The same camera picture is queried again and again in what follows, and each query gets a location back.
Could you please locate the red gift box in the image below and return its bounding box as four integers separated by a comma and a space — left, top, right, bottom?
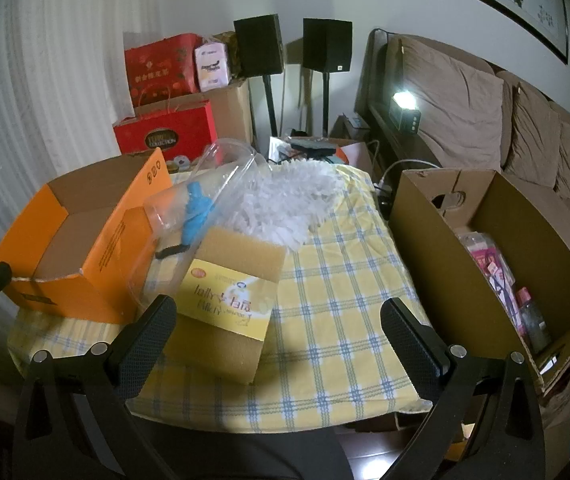
124, 33, 203, 107

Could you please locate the orange cardboard box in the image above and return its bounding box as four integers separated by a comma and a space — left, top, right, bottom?
0, 147, 173, 326

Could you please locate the white tissue pack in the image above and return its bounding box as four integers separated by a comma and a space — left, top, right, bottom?
193, 42, 231, 92

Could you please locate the yellow checked tablecloth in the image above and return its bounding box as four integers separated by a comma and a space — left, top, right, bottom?
8, 162, 440, 433

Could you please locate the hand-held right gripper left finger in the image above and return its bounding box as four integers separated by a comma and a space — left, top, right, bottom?
12, 294, 178, 480

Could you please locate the brown sofa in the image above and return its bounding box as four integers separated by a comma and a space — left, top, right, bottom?
355, 27, 570, 266

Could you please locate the red gift bag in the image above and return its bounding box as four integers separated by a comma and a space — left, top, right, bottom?
112, 100, 218, 168

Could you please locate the clear bottle with pink cap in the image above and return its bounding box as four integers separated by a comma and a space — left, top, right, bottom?
515, 287, 553, 356

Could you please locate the large brown cushion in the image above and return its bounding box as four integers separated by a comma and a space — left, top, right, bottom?
402, 37, 513, 171

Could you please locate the small brown box yellow label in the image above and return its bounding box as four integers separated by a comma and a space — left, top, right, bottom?
175, 225, 286, 386

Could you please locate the clear plastic bag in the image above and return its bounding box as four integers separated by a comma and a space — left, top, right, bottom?
130, 137, 346, 311

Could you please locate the white cable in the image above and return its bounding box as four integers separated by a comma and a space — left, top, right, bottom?
375, 159, 443, 186

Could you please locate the pink package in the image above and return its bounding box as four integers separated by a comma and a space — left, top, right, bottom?
457, 230, 520, 331

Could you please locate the brown cardboard box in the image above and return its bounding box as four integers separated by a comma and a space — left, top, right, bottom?
387, 167, 570, 396

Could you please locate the black speaker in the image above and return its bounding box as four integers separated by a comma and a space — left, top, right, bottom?
301, 18, 353, 72
233, 14, 286, 78

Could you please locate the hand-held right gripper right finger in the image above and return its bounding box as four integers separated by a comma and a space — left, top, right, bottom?
380, 297, 548, 480

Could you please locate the white curtain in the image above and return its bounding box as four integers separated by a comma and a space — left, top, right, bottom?
0, 0, 136, 281

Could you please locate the black device with light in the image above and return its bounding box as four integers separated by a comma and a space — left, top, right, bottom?
387, 90, 423, 133

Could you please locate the black speaker stand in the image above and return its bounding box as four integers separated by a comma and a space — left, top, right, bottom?
321, 70, 332, 136
262, 75, 281, 138

